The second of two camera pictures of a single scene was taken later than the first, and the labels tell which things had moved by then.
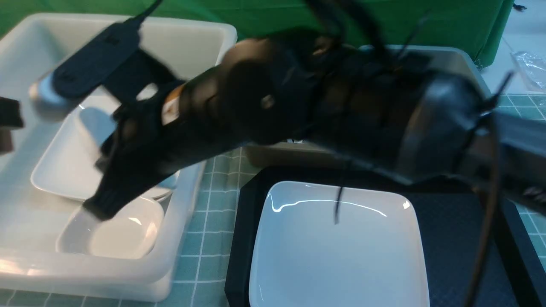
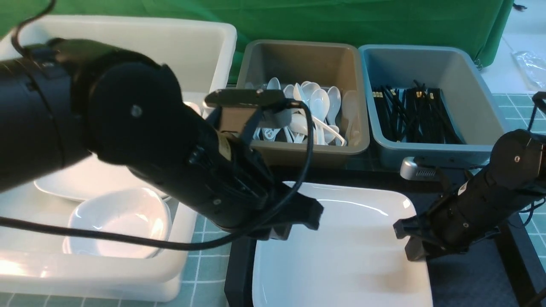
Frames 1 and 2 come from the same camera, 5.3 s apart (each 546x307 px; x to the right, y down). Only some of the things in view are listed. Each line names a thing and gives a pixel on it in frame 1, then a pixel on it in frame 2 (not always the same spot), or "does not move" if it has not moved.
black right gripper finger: [118, 192] → [280, 231]
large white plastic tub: [31, 45] does not move
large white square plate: [374, 257] does not move
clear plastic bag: [532, 66] does not move
